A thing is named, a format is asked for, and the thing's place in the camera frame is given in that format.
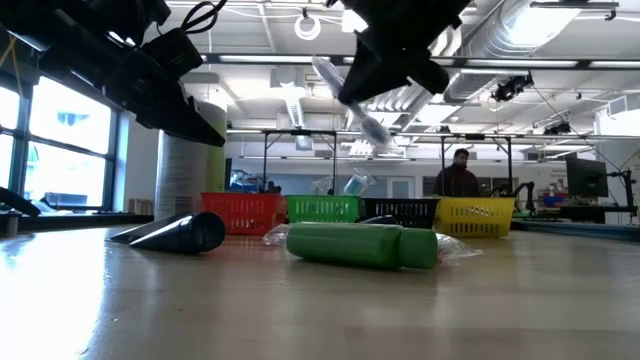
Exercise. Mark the dark blue toothpaste tube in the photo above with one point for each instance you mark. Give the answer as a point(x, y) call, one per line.
point(145, 227)
point(190, 232)
point(382, 219)

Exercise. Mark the person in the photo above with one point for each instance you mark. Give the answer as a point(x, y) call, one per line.
point(456, 180)

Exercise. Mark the black background robot arm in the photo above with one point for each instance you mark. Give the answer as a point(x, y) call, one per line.
point(525, 189)

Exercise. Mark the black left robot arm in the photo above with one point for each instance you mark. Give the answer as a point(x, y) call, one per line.
point(45, 35)

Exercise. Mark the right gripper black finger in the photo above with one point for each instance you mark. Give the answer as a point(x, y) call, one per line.
point(367, 75)
point(430, 77)

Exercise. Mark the white green wipes canister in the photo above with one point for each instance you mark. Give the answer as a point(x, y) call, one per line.
point(185, 175)

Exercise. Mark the black background frame stand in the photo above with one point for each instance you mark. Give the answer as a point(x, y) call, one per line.
point(300, 132)
point(475, 136)

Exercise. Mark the black background desk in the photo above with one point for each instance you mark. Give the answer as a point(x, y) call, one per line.
point(600, 210)

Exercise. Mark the black aluminium table frame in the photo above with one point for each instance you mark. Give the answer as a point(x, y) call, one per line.
point(100, 220)

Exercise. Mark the small wooden blocks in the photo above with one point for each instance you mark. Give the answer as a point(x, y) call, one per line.
point(141, 206)

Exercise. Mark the green plastic basket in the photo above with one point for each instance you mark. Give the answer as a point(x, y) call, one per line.
point(320, 209)

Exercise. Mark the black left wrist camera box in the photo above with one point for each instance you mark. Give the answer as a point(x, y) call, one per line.
point(172, 52)

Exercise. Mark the black computer monitor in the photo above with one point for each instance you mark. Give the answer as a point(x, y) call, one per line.
point(587, 177)

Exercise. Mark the red plastic basket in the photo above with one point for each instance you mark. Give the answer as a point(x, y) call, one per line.
point(240, 207)

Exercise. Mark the black plastic basket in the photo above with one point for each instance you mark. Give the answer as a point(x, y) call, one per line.
point(400, 210)

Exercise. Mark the long ceiling light bar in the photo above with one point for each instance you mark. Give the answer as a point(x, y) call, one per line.
point(275, 59)

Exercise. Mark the green Pert shampoo bottle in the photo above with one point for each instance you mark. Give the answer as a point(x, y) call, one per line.
point(350, 245)

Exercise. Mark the yellow plastic basket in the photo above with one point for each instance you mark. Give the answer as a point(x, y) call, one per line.
point(475, 215)

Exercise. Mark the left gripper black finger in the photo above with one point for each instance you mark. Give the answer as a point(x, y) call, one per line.
point(172, 131)
point(192, 117)

